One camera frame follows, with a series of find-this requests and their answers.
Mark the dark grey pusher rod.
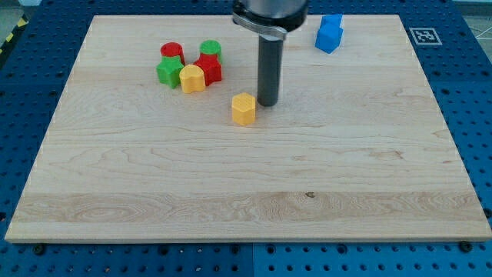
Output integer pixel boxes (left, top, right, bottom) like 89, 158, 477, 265
257, 35, 283, 107

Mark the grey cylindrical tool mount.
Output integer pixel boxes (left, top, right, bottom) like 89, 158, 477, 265
232, 0, 308, 41

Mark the yellow hexagon block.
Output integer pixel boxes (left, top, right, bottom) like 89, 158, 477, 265
231, 92, 256, 125

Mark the yellow heart block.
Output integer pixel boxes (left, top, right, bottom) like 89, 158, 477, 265
179, 65, 206, 94

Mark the blue rear block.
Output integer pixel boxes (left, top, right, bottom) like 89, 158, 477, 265
320, 14, 343, 28

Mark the blue block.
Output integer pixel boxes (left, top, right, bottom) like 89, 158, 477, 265
320, 14, 343, 28
314, 25, 344, 54

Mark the blue front block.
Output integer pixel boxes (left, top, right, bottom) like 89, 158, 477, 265
314, 25, 344, 54

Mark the red star block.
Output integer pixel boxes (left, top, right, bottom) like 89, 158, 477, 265
194, 53, 222, 86

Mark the green cylinder block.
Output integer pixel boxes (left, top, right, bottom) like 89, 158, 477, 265
200, 39, 222, 63

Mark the red cylinder block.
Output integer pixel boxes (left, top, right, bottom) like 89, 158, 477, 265
160, 42, 185, 65

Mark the green star block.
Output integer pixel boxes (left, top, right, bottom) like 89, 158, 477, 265
156, 55, 184, 88

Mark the light wooden board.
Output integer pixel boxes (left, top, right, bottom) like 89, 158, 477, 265
5, 15, 491, 243

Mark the white fiducial marker tag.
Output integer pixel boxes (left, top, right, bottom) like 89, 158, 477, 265
409, 28, 442, 45

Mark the black right board screw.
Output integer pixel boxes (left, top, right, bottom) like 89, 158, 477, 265
458, 241, 474, 253

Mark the black board screw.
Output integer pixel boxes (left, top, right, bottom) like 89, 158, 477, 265
32, 244, 45, 255
458, 241, 474, 253

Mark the black left board screw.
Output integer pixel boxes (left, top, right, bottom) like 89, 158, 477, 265
32, 244, 45, 255

